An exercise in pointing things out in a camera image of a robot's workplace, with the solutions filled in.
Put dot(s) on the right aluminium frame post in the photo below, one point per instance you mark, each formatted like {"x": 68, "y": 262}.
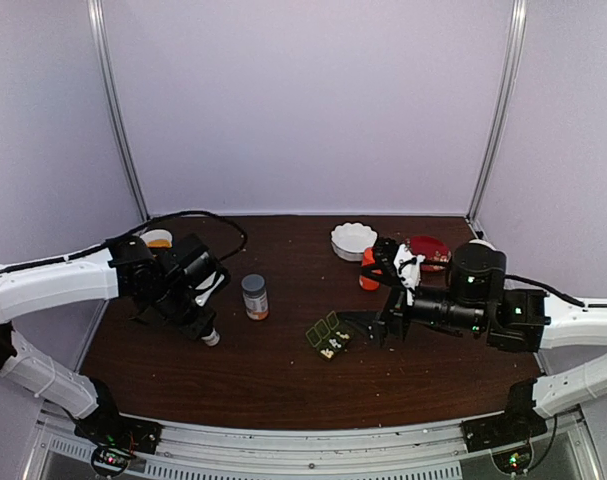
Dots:
{"x": 510, "y": 69}

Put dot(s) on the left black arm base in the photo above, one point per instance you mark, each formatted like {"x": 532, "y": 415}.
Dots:
{"x": 117, "y": 438}

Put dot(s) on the grey lid pill bottle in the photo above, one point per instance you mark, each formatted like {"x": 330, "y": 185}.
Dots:
{"x": 255, "y": 298}

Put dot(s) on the green weekly pill organizer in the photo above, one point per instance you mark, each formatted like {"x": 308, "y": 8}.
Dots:
{"x": 319, "y": 334}

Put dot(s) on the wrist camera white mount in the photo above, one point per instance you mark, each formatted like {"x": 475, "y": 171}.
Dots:
{"x": 400, "y": 264}
{"x": 206, "y": 289}

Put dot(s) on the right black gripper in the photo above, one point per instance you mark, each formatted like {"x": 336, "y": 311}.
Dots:
{"x": 394, "y": 311}

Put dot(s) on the white fluted ceramic bowl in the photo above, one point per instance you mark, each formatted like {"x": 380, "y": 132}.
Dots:
{"x": 350, "y": 240}

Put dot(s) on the red floral plate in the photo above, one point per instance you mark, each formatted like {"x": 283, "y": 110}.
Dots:
{"x": 437, "y": 254}

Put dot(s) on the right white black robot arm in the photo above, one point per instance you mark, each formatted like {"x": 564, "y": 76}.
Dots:
{"x": 475, "y": 299}

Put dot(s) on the orange pill bottle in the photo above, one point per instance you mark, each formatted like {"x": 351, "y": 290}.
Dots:
{"x": 366, "y": 281}

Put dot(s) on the cream ceramic mug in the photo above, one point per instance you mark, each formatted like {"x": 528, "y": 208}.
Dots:
{"x": 482, "y": 243}

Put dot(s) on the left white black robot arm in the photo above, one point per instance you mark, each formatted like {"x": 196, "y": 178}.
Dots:
{"x": 169, "y": 283}

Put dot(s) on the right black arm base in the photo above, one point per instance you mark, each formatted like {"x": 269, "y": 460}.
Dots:
{"x": 508, "y": 434}

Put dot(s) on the paper cup with orange contents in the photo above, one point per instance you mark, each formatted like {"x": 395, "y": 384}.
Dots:
{"x": 157, "y": 239}

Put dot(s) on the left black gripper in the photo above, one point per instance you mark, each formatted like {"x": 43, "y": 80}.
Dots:
{"x": 196, "y": 328}

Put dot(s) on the aluminium frame post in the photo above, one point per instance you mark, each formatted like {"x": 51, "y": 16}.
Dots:
{"x": 99, "y": 32}
{"x": 510, "y": 69}

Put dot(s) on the left aluminium frame post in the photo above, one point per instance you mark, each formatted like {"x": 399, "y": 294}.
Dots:
{"x": 99, "y": 32}

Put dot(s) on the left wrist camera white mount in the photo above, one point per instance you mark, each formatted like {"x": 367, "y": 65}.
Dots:
{"x": 206, "y": 289}

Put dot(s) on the front aluminium rail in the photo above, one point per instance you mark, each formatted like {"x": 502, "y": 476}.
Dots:
{"x": 435, "y": 450}

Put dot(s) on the small white pill bottle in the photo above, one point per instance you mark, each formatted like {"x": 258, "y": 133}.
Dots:
{"x": 212, "y": 339}

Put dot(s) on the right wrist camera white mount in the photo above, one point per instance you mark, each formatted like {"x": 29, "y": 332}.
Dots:
{"x": 400, "y": 264}

